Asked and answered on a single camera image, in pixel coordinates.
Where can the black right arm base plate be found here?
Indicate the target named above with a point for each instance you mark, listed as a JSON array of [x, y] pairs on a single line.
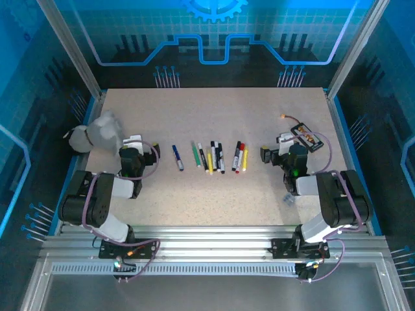
[[282, 247]]

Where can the green marker pen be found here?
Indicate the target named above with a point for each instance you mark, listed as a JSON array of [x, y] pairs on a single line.
[[196, 155]]

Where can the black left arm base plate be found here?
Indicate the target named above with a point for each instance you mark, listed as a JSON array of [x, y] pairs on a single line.
[[146, 249]]

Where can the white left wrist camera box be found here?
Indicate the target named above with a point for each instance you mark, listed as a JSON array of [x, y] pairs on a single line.
[[133, 141]]

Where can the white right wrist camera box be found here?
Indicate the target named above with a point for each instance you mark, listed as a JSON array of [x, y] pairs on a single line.
[[283, 137]]

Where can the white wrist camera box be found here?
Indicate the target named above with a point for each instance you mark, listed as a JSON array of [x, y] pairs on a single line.
[[283, 137], [133, 141]]

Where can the yellow marker pen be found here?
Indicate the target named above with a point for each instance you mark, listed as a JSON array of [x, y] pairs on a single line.
[[245, 158]]

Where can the red cap white marker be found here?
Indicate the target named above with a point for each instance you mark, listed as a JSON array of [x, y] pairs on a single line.
[[242, 147]]

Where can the blue marker pen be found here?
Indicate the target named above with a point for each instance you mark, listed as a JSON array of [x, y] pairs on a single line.
[[177, 157]]

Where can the grey metal bottom tray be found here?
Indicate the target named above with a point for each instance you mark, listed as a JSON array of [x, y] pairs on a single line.
[[210, 294]]

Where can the aluminium front rail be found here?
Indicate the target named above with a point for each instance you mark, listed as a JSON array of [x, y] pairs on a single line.
[[210, 239]]

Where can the aluminium frame post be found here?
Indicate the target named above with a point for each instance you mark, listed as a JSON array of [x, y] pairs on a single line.
[[355, 48], [76, 55]]

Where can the grey plush toy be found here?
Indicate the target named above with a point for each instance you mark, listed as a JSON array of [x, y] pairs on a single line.
[[103, 131]]

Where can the clear plastic bag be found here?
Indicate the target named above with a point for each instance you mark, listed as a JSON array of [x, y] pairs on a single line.
[[288, 200]]

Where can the slim yellow pen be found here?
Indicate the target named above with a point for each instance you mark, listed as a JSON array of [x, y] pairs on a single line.
[[210, 165]]

